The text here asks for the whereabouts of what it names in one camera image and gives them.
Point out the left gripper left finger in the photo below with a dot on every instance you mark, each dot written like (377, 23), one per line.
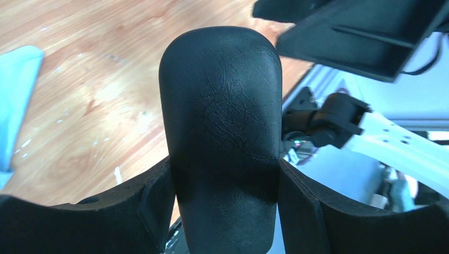
(133, 217)

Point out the black sunglasses case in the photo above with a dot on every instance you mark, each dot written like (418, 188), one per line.
(221, 97)

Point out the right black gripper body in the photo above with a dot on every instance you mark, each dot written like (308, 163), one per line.
(374, 39)

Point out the light blue cleaning cloth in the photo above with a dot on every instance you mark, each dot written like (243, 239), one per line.
(19, 72)

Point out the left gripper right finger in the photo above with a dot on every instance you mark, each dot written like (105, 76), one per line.
(317, 219)

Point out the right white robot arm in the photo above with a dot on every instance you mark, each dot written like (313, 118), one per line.
(420, 158)

